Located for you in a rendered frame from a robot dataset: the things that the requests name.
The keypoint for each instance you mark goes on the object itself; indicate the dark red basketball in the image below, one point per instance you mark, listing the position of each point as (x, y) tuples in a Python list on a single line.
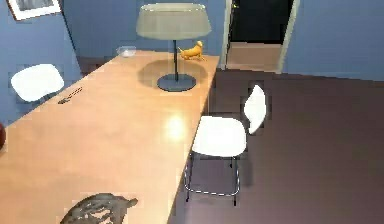
[(1, 135)]

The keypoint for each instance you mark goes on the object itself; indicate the white metal-legged chair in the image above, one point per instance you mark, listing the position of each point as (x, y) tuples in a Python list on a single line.
[(220, 136), (36, 81)]

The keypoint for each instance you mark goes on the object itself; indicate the orange dog figurine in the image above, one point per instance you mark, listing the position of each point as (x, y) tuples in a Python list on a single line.
[(192, 52)]

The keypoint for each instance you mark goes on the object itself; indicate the light wooden table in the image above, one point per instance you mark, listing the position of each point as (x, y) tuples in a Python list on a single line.
[(110, 140)]

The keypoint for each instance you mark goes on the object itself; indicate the clear glass bowl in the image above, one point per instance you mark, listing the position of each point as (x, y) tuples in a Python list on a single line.
[(126, 51)]

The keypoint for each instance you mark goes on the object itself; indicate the grey shaded table lamp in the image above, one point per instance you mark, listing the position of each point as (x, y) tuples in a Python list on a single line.
[(173, 23)]

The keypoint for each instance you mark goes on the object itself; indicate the dark open doorway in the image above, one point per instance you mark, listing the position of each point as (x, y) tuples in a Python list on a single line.
[(258, 30)]

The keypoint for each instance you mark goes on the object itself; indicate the framed wall picture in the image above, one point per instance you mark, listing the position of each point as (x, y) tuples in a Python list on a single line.
[(31, 7)]

